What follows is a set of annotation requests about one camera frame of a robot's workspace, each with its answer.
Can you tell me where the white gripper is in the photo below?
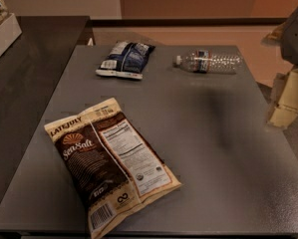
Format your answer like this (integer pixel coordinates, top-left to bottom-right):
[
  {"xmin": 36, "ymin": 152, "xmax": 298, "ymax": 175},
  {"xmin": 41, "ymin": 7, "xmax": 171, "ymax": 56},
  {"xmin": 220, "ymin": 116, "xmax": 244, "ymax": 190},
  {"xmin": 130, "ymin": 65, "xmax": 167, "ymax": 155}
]
[{"xmin": 263, "ymin": 7, "xmax": 298, "ymax": 128}]

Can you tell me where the brown Late July chip bag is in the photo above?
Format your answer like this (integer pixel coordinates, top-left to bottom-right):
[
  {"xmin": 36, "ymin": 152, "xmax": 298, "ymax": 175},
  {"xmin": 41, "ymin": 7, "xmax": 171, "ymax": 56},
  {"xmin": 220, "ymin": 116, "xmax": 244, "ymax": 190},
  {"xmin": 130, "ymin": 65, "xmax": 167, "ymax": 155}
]
[{"xmin": 44, "ymin": 98, "xmax": 181, "ymax": 239}]

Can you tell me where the clear plastic water bottle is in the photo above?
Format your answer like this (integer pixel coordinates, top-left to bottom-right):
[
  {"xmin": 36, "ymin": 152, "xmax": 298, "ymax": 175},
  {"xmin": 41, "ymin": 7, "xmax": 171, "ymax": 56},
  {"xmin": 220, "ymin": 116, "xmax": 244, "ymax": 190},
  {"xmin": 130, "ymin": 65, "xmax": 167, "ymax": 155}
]
[{"xmin": 173, "ymin": 49, "xmax": 243, "ymax": 75}]

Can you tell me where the blue snack bag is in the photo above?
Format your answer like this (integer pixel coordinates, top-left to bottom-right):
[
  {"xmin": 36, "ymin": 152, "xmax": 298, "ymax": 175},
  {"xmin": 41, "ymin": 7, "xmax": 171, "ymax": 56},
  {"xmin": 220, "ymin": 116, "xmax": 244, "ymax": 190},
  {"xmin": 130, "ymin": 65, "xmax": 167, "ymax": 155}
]
[{"xmin": 96, "ymin": 41, "xmax": 155, "ymax": 80}]

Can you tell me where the dark wooden side table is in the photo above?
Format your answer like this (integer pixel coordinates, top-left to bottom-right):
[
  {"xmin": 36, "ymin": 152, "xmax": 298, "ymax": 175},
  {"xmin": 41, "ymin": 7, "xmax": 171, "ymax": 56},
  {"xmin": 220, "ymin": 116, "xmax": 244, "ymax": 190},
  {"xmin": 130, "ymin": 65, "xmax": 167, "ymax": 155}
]
[{"xmin": 0, "ymin": 16, "xmax": 93, "ymax": 203}]

